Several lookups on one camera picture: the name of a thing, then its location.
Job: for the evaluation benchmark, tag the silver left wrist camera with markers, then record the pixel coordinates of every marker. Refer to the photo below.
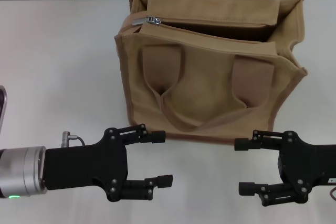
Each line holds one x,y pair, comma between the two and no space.
2,106

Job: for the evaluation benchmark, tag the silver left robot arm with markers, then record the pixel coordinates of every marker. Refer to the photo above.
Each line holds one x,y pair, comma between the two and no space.
23,171

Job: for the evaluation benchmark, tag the silver metal zipper pull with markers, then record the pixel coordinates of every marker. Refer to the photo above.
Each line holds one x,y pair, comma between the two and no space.
151,20

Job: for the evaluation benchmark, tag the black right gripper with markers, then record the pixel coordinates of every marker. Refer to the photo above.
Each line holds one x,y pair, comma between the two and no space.
307,163

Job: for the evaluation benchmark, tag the khaki canvas food bag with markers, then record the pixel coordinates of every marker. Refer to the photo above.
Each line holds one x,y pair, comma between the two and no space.
210,90

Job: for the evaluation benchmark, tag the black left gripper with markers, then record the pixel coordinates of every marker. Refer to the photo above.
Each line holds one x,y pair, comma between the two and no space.
84,166

